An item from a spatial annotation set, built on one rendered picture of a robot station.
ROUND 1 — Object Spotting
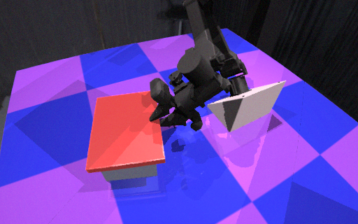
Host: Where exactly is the red box lid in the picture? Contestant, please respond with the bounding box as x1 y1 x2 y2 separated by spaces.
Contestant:
85 91 165 173

